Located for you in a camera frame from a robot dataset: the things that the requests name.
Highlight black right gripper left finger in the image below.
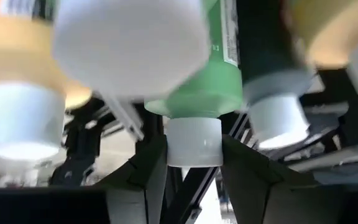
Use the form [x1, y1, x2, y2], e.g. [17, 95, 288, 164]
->
[0, 134, 168, 224]

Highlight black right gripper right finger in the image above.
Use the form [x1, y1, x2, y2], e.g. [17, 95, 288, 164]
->
[221, 134, 358, 224]

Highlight dark green paint bottle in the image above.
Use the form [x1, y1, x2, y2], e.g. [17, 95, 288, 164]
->
[236, 0, 315, 151]

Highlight light green paint bottle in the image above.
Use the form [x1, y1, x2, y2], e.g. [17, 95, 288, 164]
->
[144, 0, 244, 168]

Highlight large white paint bottle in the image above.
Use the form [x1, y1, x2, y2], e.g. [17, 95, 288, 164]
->
[52, 0, 211, 100]

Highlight large yellow paint bottle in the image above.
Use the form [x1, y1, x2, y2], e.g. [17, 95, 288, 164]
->
[286, 0, 358, 113]
[0, 0, 93, 161]

